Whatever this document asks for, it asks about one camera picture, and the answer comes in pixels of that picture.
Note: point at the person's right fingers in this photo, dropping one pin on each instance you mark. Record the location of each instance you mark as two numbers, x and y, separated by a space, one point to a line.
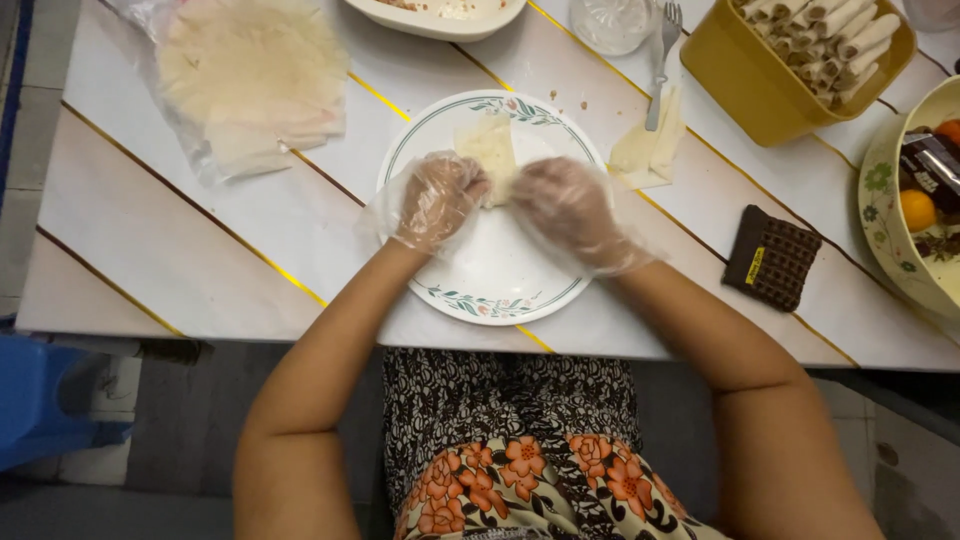
534 191

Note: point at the cut wrapper pieces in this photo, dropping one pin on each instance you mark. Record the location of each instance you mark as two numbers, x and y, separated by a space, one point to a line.
649 146

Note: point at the blue plastic chair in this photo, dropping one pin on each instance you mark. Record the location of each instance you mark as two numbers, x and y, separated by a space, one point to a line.
45 405

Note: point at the person's left hand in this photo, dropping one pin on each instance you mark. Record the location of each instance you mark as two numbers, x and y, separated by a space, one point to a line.
433 201

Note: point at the silver metal fork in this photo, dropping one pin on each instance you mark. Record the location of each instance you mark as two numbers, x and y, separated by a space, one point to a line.
661 60

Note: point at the white filling dish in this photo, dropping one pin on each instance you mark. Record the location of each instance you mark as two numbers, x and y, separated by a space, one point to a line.
442 16

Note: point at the stack of round wrappers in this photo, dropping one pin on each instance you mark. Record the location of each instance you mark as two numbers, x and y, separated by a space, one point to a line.
251 71

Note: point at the person's floral patterned clothing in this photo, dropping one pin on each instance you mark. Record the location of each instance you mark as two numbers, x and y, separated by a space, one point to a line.
517 450

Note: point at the pale spring roll wrapper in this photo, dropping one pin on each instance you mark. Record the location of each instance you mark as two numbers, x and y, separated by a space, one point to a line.
489 146

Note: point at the pile of rolled spring rolls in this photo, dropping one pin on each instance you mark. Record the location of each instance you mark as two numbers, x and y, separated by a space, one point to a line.
829 45

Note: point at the clear plastic wrapper bag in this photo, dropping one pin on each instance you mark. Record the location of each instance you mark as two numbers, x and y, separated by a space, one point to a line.
187 97

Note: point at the clear glass cup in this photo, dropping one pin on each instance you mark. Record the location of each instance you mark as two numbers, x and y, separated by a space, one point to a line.
611 22

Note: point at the brown woven pot holder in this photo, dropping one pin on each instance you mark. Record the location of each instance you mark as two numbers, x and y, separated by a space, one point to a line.
772 259

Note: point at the yellow plastic container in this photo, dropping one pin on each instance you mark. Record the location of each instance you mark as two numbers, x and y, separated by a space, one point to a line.
750 82

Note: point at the cream floral bowl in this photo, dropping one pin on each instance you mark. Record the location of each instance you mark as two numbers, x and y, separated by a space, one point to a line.
892 225

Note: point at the dark snack packet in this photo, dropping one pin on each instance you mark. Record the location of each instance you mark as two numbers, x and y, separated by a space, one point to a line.
930 169

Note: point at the orange fruit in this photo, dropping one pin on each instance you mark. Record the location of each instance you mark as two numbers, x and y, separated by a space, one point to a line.
916 210
949 131

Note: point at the person's right hand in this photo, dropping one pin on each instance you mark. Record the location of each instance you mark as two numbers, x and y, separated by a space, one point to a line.
574 210

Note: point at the person's left fingers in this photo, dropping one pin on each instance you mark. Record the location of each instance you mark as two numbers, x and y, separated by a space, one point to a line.
469 180

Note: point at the white floral rim plate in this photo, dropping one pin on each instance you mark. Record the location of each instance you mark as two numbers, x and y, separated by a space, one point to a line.
491 255

